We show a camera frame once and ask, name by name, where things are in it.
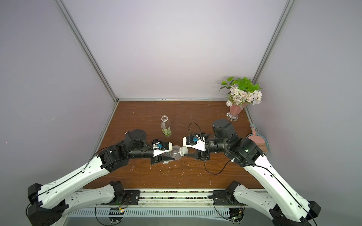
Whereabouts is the white bottle cap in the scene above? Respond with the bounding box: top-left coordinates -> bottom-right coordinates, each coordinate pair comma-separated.
179,147 -> 189,157

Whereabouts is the blue label clear bottle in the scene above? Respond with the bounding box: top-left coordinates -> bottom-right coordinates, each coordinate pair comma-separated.
163,146 -> 182,161

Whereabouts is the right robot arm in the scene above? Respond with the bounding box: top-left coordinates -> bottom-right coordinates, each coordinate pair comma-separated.
183,119 -> 321,226

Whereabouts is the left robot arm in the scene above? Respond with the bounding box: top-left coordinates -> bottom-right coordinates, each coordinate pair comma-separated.
26,129 -> 173,226

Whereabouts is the green label clear bottle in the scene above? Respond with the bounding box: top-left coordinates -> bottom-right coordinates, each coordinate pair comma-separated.
161,115 -> 172,137

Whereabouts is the pink flower vase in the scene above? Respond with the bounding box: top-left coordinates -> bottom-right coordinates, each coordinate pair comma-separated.
226,103 -> 248,121

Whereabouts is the pink hand broom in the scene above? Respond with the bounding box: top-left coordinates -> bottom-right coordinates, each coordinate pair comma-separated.
247,126 -> 268,153

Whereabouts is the artificial flower bouquet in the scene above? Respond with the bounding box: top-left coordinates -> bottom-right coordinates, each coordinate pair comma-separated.
218,77 -> 263,108

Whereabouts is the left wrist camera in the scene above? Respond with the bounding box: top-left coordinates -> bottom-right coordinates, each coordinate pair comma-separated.
150,139 -> 173,157

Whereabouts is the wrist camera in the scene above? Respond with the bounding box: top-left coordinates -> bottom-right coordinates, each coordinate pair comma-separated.
183,135 -> 206,152
150,139 -> 173,157

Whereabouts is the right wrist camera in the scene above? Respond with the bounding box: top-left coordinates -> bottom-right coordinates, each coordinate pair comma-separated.
183,135 -> 206,152

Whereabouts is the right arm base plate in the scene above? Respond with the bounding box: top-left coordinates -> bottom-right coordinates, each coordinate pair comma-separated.
208,190 -> 246,206

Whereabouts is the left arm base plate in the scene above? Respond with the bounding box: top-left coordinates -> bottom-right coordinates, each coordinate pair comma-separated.
102,190 -> 140,206

